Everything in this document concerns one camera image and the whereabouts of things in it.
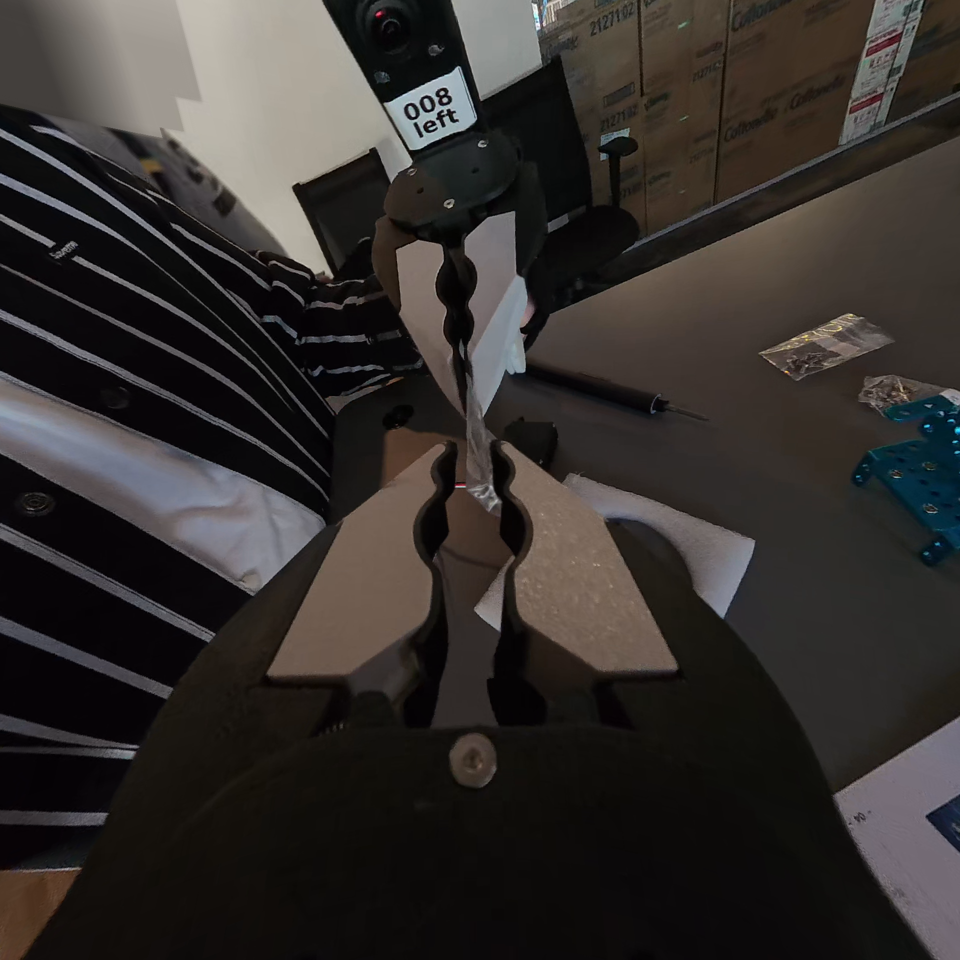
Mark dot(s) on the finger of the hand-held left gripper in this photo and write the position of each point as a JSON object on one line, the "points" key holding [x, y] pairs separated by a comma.
{"points": [[495, 300], [420, 300]]}

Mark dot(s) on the black screwdriver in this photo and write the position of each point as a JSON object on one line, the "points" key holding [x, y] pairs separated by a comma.
{"points": [[600, 386]]}

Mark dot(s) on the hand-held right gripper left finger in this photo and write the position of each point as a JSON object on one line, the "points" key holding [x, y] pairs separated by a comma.
{"points": [[352, 600]]}

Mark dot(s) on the person's striped black shirt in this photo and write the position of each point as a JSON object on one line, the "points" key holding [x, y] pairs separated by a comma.
{"points": [[112, 337]]}

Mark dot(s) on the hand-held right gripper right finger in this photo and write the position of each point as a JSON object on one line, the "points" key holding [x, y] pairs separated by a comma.
{"points": [[592, 600]]}

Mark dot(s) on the white foam square with hole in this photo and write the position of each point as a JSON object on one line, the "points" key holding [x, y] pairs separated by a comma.
{"points": [[690, 547]]}

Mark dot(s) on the person's left hand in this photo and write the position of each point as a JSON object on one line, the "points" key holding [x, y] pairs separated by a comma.
{"points": [[529, 309]]}

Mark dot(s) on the clear bag of short screws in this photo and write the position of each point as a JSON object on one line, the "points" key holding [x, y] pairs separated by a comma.
{"points": [[480, 435]]}

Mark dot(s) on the stack of cardboard boxes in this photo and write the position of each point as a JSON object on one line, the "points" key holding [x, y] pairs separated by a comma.
{"points": [[750, 97]]}

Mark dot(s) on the black office chair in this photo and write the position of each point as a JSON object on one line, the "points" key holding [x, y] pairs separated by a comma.
{"points": [[555, 150], [337, 210]]}

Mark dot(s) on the dark desk with wooden edge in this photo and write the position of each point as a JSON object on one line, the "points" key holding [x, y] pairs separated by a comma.
{"points": [[750, 487]]}

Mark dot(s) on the open instruction booklet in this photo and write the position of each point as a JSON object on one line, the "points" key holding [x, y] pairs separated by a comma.
{"points": [[900, 862]]}

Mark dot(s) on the blue metal bracket assembly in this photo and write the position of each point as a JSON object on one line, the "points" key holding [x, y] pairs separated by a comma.
{"points": [[922, 480]]}

